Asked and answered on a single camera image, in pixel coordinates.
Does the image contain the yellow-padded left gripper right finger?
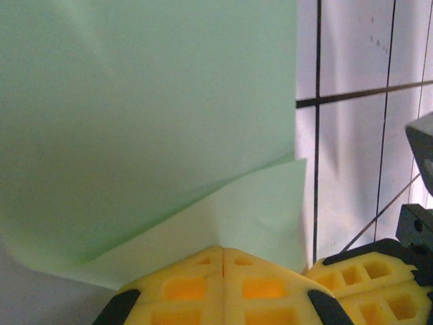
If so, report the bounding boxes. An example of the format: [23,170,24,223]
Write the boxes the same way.
[221,246,355,325]

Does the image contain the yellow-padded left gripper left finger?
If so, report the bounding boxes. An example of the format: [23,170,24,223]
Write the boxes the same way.
[96,246,224,325]

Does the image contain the light green paper sheet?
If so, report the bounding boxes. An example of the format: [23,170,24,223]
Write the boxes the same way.
[0,0,309,292]

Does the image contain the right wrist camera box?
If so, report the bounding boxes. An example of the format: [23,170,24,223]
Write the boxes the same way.
[405,110,433,198]

